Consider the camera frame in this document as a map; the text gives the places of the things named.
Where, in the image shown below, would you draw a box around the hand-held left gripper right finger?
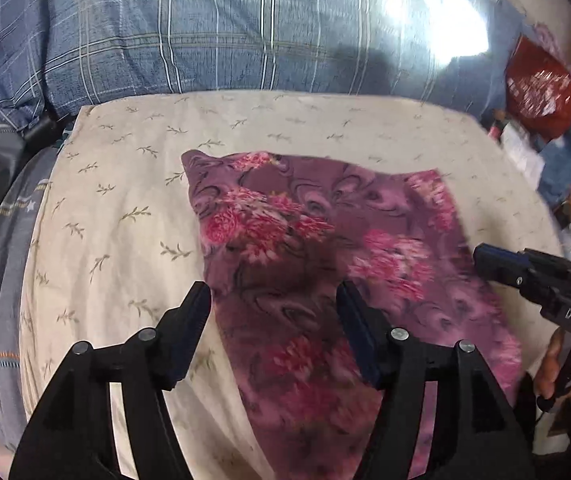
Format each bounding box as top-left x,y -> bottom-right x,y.
336,280 -> 536,480

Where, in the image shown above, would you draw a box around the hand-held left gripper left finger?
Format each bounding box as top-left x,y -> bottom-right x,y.
8,281 -> 213,480

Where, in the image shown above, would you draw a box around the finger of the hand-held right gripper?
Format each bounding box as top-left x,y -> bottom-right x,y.
476,243 -> 571,276
473,255 -> 549,303

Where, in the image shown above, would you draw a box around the pink floral cloth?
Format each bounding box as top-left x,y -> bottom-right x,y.
181,150 -> 523,480

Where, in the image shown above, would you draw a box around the person's right hand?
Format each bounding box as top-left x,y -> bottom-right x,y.
534,330 -> 571,403

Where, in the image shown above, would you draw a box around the white paper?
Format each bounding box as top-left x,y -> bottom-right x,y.
499,124 -> 546,183

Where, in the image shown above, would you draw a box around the light blue cloth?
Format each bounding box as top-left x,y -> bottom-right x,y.
535,122 -> 571,206

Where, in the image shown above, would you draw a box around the cream leaf-print sheet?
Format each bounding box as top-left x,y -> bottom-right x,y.
18,91 -> 566,480

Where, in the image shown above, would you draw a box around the red plastic bag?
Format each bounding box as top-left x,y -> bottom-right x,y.
505,35 -> 571,141

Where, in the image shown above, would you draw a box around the blue plaid blanket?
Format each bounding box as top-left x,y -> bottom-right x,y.
0,0 -> 531,126

